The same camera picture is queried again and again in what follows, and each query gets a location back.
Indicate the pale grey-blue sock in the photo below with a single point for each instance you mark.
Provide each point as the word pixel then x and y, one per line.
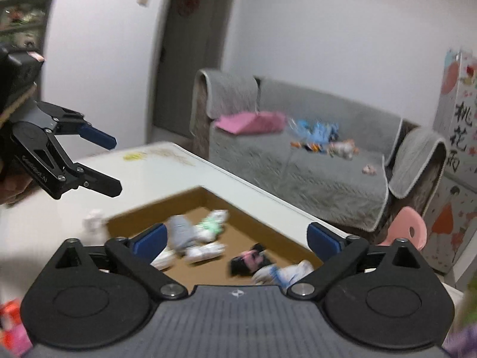
pixel 283 273

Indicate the grey sock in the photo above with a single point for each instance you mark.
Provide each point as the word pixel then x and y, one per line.
pixel 180 233

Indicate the white and pink plush toy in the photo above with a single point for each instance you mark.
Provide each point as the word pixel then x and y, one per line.
pixel 344 149

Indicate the small white sock bundle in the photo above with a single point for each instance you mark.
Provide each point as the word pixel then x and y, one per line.
pixel 93 227

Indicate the small pink toy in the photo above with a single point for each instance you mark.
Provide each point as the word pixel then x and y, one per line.
pixel 369 169

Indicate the pink striped knitted sock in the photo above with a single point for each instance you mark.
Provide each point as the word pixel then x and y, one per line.
pixel 16 341

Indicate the grey door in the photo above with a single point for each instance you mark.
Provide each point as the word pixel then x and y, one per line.
pixel 193 63

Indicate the purple cloth bundle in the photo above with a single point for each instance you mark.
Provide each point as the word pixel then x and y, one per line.
pixel 464 343

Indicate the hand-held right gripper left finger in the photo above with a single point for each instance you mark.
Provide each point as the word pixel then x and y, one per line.
pixel 152 242

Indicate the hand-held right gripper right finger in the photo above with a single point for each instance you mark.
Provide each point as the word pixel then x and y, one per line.
pixel 322 242

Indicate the red door decoration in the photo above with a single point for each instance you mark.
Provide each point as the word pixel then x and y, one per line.
pixel 187 3

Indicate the grey covered sofa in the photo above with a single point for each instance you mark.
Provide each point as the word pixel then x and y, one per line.
pixel 316 182

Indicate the cluttered display shelf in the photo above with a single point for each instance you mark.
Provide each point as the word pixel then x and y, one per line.
pixel 22 7

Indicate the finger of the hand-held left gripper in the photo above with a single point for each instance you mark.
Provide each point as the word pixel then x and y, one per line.
pixel 98 136
pixel 104 185

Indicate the white desktop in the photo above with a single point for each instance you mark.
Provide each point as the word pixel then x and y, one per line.
pixel 123 179

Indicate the floral printed refrigerator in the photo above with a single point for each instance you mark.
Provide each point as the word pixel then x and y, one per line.
pixel 458 194

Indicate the blue plastic toy set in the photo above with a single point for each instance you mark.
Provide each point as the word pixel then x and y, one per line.
pixel 318 131

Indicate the pink plastic chair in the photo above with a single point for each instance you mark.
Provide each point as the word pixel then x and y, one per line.
pixel 408 227

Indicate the small orange toys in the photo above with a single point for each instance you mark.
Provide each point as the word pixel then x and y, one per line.
pixel 311 146

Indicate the white and green sock bundle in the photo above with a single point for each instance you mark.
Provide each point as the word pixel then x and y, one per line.
pixel 210 225

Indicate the person's left hand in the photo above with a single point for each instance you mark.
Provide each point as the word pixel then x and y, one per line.
pixel 11 192

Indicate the shallow cardboard box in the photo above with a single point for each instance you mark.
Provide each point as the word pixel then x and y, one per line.
pixel 238 238

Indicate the black and pink sock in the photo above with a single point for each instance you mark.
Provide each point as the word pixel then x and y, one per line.
pixel 249 261

